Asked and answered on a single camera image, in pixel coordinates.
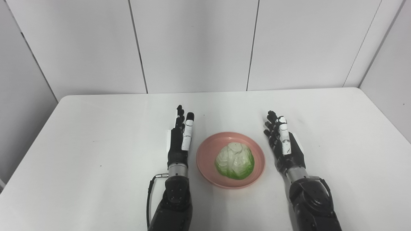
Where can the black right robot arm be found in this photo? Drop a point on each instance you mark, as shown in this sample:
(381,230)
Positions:
(313,208)

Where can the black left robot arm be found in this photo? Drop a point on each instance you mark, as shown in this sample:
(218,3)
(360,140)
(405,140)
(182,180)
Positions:
(175,205)

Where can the pink round plate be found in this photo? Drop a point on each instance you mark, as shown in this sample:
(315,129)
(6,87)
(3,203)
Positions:
(207,163)

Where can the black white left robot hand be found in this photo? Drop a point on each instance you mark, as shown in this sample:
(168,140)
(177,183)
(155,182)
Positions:
(176,150)

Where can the green white toy cabbage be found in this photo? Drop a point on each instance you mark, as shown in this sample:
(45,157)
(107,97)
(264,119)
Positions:
(234,160)

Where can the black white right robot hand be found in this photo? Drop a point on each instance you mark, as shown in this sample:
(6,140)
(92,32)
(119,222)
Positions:
(290,154)

